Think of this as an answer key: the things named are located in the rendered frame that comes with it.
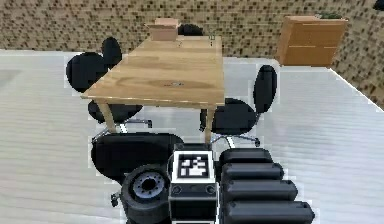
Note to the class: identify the black office chair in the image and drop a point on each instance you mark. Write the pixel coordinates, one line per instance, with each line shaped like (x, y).
(112, 50)
(240, 115)
(130, 153)
(87, 70)
(190, 30)

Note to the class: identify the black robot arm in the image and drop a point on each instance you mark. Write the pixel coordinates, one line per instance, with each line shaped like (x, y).
(256, 190)

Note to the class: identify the brown cardboard box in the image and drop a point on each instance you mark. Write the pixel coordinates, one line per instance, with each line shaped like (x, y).
(163, 30)

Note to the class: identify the green house plant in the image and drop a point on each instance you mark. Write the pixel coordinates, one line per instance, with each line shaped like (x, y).
(328, 15)

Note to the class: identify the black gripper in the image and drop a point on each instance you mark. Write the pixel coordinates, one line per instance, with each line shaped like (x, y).
(146, 193)

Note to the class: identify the light wooden table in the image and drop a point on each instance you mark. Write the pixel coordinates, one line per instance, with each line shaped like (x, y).
(166, 71)

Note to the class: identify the brown wooden chest of drawers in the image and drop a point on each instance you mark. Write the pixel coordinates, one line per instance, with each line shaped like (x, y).
(310, 40)

